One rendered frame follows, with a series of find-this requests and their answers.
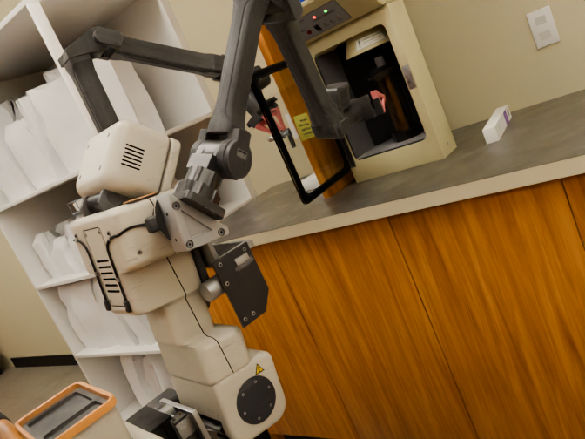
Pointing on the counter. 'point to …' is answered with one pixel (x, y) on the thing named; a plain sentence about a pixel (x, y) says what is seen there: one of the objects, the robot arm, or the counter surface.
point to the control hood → (356, 9)
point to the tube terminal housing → (438, 121)
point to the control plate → (322, 19)
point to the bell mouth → (366, 41)
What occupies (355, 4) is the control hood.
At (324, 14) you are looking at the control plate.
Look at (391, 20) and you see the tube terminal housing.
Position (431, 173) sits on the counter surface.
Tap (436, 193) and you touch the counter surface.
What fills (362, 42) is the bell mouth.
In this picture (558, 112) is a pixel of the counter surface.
